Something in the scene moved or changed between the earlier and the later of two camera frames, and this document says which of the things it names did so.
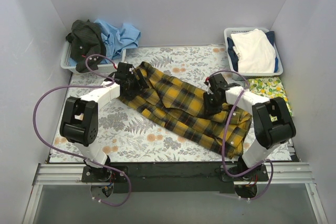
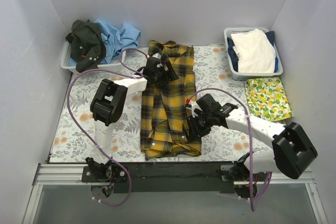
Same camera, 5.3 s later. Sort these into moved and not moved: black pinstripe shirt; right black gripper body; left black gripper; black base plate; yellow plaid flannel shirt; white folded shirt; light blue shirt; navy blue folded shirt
Moved: yellow plaid flannel shirt; right black gripper body; left black gripper
Not moved: light blue shirt; black base plate; black pinstripe shirt; navy blue folded shirt; white folded shirt
